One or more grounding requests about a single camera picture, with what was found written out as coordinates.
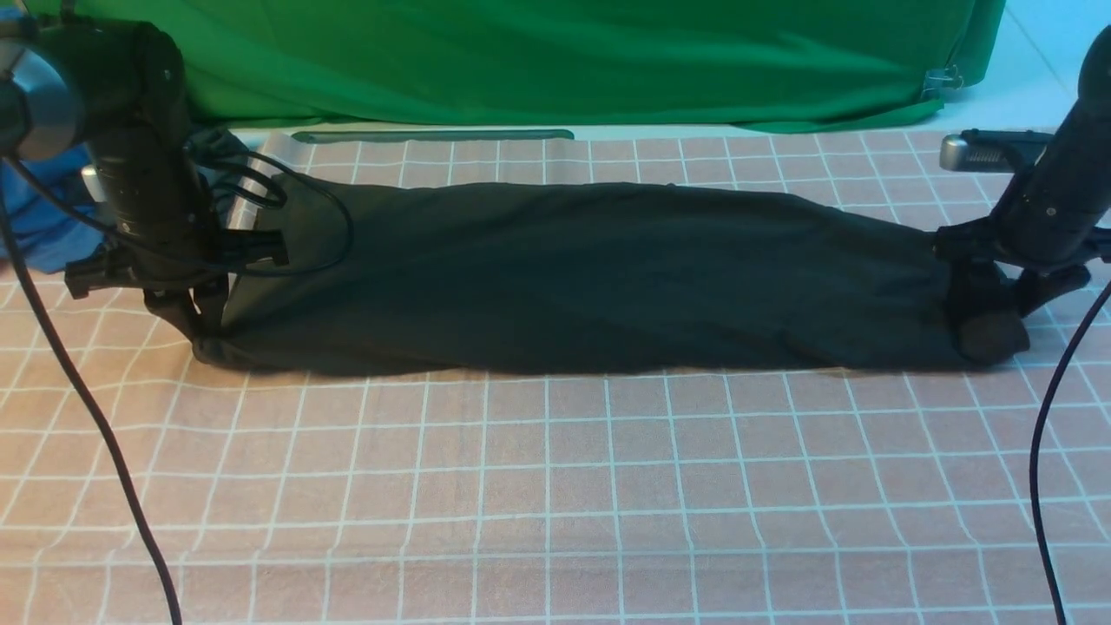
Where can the green backdrop cloth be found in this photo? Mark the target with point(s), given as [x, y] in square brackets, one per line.
[789, 67]

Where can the blue crumpled garment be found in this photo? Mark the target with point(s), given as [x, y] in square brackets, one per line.
[49, 239]

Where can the metal binder clip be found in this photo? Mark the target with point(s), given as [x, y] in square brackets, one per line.
[937, 81]

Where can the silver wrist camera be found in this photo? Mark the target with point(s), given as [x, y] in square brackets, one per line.
[989, 152]
[254, 191]

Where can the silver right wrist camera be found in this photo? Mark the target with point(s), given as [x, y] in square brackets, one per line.
[989, 152]

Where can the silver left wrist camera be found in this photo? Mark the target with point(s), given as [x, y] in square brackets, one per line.
[254, 191]

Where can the dark gray long-sleeved shirt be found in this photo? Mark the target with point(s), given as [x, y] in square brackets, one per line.
[607, 278]

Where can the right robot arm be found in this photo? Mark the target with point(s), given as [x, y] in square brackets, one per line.
[1068, 187]

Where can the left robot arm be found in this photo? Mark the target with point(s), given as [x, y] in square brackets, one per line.
[117, 88]

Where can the pink grid tablecloth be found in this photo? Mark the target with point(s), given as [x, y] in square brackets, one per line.
[458, 498]

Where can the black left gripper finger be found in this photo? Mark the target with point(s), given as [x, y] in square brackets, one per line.
[194, 313]

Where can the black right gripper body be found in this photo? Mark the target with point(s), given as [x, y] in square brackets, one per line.
[1042, 249]

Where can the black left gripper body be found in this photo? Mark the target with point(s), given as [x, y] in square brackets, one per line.
[201, 261]

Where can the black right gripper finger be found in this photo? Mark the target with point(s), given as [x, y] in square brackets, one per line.
[977, 288]
[1035, 290]

